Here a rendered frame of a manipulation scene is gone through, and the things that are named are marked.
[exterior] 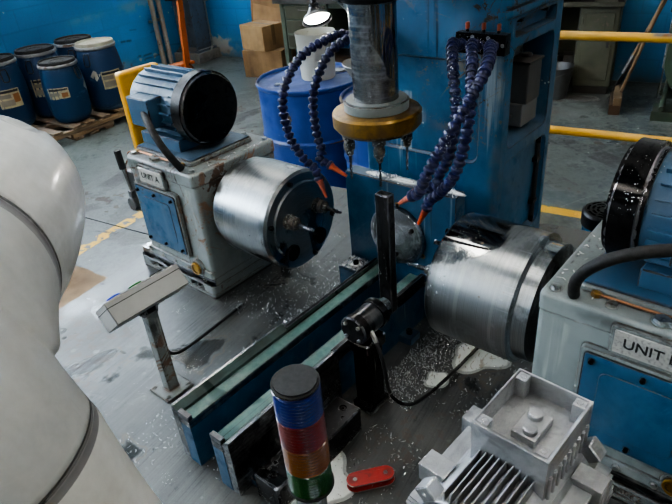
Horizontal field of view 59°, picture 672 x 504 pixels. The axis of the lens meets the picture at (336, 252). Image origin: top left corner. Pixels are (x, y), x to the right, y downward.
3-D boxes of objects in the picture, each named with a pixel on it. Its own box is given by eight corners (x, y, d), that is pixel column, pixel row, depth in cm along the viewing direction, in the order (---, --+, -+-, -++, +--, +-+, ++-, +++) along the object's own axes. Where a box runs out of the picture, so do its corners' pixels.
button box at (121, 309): (178, 292, 127) (164, 271, 127) (190, 282, 122) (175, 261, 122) (108, 334, 116) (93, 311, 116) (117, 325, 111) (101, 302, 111)
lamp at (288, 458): (305, 434, 81) (302, 411, 79) (339, 455, 78) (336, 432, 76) (275, 464, 78) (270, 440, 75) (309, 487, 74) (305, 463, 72)
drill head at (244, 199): (255, 213, 176) (241, 132, 164) (350, 246, 155) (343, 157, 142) (188, 249, 161) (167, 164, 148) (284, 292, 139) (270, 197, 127)
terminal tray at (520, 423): (513, 405, 83) (517, 366, 79) (588, 443, 77) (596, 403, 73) (466, 459, 76) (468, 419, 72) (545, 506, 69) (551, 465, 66)
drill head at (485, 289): (450, 281, 138) (452, 183, 125) (636, 346, 114) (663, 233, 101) (388, 338, 122) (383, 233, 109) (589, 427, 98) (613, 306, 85)
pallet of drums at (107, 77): (99, 104, 631) (78, 31, 593) (147, 113, 588) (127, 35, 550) (-11, 142, 550) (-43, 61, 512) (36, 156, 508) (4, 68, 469)
